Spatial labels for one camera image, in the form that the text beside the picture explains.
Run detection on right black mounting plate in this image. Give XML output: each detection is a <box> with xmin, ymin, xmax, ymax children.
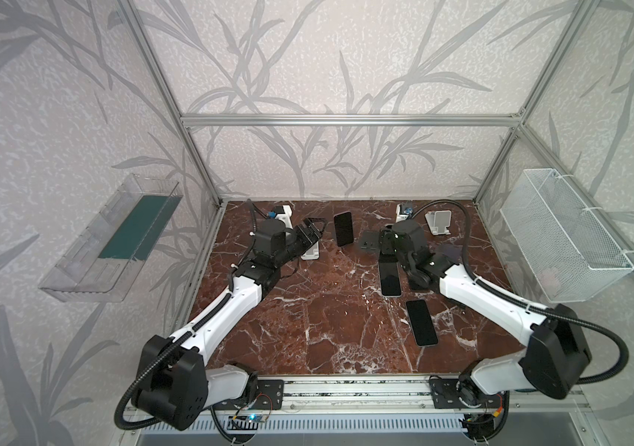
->
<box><xmin>428</xmin><ymin>375</ymin><xmax>503</xmax><ymax>413</ymax></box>

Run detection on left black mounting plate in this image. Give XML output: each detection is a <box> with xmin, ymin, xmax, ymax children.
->
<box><xmin>243</xmin><ymin>378</ymin><xmax>285</xmax><ymax>410</ymax></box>

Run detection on white wire mesh basket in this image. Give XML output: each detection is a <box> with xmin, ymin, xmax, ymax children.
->
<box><xmin>500</xmin><ymin>168</ymin><xmax>634</xmax><ymax>304</ymax></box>

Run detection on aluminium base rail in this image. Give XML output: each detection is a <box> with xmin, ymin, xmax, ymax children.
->
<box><xmin>121</xmin><ymin>374</ymin><xmax>591</xmax><ymax>416</ymax></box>

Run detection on white phone stand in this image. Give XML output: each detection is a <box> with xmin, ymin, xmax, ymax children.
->
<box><xmin>425</xmin><ymin>210</ymin><xmax>452</xmax><ymax>236</ymax></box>
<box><xmin>300</xmin><ymin>240</ymin><xmax>320</xmax><ymax>261</ymax></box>

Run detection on black mounting plate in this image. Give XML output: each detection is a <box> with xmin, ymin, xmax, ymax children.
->
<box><xmin>428</xmin><ymin>375</ymin><xmax>503</xmax><ymax>413</ymax></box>
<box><xmin>243</xmin><ymin>378</ymin><xmax>285</xmax><ymax>410</ymax></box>

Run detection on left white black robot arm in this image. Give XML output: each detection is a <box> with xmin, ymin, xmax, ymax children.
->
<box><xmin>114</xmin><ymin>217</ymin><xmax>326</xmax><ymax>430</ymax></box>

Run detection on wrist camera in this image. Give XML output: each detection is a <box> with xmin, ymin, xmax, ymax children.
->
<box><xmin>267</xmin><ymin>204</ymin><xmax>293</xmax><ymax>229</ymax></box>
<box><xmin>395</xmin><ymin>203</ymin><xmax>414</xmax><ymax>223</ymax></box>

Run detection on clear plastic wall bin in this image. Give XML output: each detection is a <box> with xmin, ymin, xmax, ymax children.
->
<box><xmin>39</xmin><ymin>174</ymin><xmax>183</xmax><ymax>303</ymax></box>

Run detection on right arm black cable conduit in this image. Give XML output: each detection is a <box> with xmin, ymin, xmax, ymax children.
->
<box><xmin>411</xmin><ymin>199</ymin><xmax>630</xmax><ymax>386</ymax></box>

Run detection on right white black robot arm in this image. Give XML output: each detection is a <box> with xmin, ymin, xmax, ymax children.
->
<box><xmin>376</xmin><ymin>219</ymin><xmax>591</xmax><ymax>404</ymax></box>

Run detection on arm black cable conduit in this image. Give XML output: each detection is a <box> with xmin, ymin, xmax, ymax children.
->
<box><xmin>411</xmin><ymin>199</ymin><xmax>630</xmax><ymax>386</ymax></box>
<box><xmin>114</xmin><ymin>197</ymin><xmax>259</xmax><ymax>446</ymax></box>

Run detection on back right grey round stand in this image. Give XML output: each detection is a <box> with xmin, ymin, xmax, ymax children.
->
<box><xmin>357</xmin><ymin>230</ymin><xmax>380</xmax><ymax>253</ymax></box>

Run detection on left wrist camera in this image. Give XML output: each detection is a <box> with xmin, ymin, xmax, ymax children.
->
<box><xmin>267</xmin><ymin>204</ymin><xmax>293</xmax><ymax>229</ymax></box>

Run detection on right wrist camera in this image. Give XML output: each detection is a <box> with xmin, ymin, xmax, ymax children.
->
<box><xmin>395</xmin><ymin>203</ymin><xmax>414</xmax><ymax>223</ymax></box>

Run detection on green circuit board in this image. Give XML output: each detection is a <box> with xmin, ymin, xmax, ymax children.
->
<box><xmin>230</xmin><ymin>413</ymin><xmax>271</xmax><ymax>430</ymax></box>

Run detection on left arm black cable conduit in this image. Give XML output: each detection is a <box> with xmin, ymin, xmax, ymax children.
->
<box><xmin>114</xmin><ymin>197</ymin><xmax>259</xmax><ymax>446</ymax></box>

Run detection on grey round phone stand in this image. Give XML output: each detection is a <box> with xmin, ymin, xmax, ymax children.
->
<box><xmin>439</xmin><ymin>243</ymin><xmax>462</xmax><ymax>264</ymax></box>

